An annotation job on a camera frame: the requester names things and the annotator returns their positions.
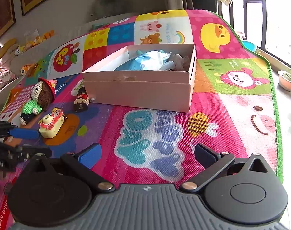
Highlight yellow toy camera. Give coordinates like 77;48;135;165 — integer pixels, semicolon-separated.
38;108;66;139

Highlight crochet doll red hat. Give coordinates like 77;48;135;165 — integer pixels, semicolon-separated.
20;77;58;126

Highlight blue white wipes pack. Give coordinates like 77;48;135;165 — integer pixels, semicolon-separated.
115;49;171;71

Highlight colourful cartoon play mat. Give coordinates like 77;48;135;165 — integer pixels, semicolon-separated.
0;10;288;229

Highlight small red black figurine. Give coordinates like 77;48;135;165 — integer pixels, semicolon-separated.
74;87;90;113

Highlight orange fish plush toy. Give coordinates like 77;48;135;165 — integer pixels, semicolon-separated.
20;64;35;75

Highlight pink cardboard box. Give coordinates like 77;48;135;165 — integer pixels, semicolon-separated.
82;44;196;113

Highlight teal cloth on sofa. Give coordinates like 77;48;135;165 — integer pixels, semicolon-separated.
91;23;109;31

